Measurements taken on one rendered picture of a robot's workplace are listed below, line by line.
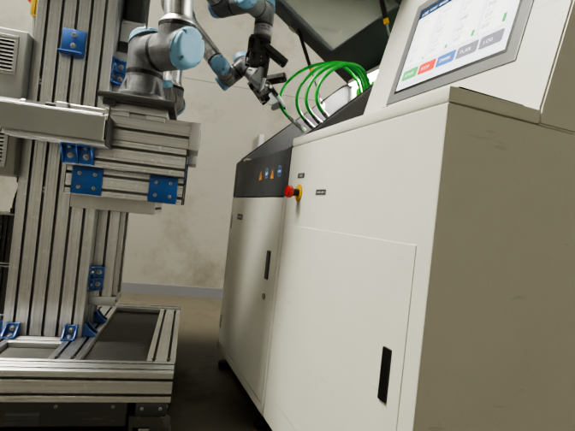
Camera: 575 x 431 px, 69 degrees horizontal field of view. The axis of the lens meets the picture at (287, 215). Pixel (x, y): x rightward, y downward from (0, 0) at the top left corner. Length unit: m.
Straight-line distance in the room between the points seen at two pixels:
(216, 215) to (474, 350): 2.81
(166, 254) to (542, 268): 2.90
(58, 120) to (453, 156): 1.02
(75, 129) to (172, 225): 2.22
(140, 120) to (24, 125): 0.31
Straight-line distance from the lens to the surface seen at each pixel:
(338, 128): 1.10
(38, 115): 1.34
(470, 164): 0.80
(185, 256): 3.46
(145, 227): 3.46
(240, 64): 2.04
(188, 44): 1.38
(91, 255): 1.64
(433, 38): 1.37
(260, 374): 1.52
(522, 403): 0.99
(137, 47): 1.48
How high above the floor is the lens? 0.73
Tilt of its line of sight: level
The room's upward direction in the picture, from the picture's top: 6 degrees clockwise
